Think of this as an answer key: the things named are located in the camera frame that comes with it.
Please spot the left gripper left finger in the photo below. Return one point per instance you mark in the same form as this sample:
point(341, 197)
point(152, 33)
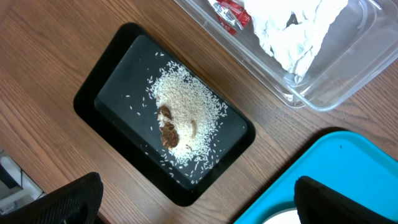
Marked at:
point(77, 202)

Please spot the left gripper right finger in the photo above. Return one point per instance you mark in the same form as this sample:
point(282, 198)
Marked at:
point(319, 204)

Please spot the large white plate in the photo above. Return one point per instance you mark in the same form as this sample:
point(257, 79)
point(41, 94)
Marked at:
point(288, 216)

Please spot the brown food scrap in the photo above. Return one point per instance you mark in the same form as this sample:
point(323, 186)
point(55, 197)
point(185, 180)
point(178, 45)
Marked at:
point(169, 135)

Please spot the rice grains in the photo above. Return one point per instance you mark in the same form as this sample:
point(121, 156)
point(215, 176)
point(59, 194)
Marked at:
point(192, 105)

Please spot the white napkin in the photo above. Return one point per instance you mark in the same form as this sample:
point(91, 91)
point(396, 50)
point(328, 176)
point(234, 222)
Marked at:
point(292, 31)

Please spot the red snack wrapper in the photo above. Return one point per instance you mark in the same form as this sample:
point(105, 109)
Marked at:
point(231, 15)

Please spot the teal serving tray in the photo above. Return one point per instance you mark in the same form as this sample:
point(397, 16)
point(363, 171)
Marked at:
point(345, 162)

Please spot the black plastic tray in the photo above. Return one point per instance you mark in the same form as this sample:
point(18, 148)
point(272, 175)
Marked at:
point(114, 101)

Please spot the clear plastic bin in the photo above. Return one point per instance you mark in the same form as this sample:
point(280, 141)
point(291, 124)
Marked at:
point(359, 45)

